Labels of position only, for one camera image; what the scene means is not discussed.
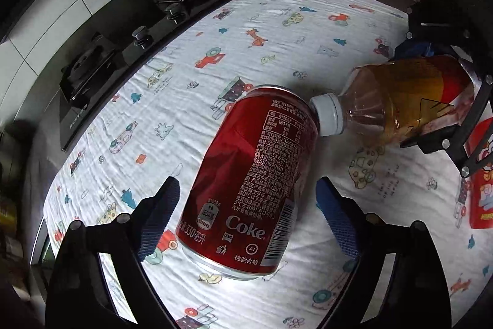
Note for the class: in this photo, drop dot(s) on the printed blanket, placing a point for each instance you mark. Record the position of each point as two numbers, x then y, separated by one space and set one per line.
269 55

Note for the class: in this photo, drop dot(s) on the black gas stove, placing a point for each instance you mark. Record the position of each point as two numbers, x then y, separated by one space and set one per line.
96 63

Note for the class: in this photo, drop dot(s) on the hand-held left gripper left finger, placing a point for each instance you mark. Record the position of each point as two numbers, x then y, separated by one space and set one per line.
158 221

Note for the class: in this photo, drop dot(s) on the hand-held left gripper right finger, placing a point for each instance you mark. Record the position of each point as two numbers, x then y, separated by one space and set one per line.
339 225

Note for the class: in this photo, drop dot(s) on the red instant noodle cup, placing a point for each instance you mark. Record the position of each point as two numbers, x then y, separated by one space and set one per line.
483 178

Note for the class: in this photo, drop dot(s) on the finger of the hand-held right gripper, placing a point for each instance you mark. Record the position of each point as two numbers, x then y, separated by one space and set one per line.
439 20
472 128

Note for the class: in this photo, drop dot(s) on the plastic tea bottle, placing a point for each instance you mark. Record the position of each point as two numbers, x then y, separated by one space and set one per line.
385 97

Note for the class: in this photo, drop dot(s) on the red soda can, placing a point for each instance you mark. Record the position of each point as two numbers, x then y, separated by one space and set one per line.
250 178

